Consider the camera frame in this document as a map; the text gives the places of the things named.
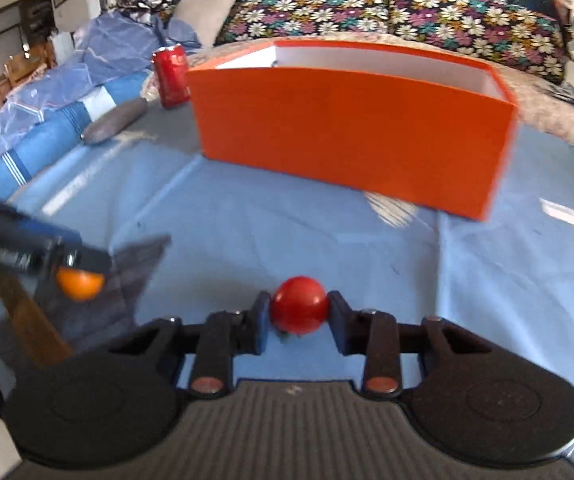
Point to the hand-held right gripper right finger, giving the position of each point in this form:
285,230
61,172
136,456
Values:
339,325

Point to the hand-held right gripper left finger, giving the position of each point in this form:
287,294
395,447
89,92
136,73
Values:
262,325

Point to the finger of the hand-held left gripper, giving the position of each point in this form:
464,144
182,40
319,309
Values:
89,260

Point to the small orange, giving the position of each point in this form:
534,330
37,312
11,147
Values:
79,286

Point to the red cherry tomato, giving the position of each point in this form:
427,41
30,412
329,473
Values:
299,305

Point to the orange cardboard box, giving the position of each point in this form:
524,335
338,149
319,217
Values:
347,130

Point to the blue printed tablecloth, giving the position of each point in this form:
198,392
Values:
267,220

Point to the blue striped bedding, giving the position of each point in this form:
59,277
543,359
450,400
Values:
52,125

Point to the wooden chair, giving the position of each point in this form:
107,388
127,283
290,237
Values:
22,67

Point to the red soda can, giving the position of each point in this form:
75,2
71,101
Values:
171,80

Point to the floral cushion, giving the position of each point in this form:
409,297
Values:
477,25
307,15

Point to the magazines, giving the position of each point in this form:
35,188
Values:
567,92

